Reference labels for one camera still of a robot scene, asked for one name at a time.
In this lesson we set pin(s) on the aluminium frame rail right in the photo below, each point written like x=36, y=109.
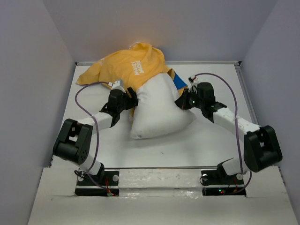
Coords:
x=245, y=92

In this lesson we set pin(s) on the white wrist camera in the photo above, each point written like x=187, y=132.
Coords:
x=193, y=80
x=117, y=85

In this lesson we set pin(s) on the aluminium frame rail back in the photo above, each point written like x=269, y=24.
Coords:
x=89, y=63

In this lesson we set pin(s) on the yellow blue pillowcase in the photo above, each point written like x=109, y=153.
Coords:
x=135, y=66

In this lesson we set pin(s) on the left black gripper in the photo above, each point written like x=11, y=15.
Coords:
x=132, y=102

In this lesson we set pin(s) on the aluminium frame rail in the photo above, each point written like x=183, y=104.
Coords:
x=89, y=63
x=245, y=92

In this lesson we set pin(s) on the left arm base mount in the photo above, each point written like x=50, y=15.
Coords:
x=104, y=187

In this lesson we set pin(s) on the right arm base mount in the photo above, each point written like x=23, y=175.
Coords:
x=225, y=179

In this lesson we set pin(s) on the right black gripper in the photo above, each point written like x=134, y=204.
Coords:
x=182, y=101

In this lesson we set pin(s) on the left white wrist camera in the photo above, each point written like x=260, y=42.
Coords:
x=117, y=85

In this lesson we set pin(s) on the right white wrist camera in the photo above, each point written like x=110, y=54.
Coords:
x=193, y=80

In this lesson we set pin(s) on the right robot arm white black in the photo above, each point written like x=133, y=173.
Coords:
x=260, y=147

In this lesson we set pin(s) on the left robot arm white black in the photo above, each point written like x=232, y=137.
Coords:
x=78, y=141

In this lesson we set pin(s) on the white pillow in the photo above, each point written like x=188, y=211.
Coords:
x=156, y=113

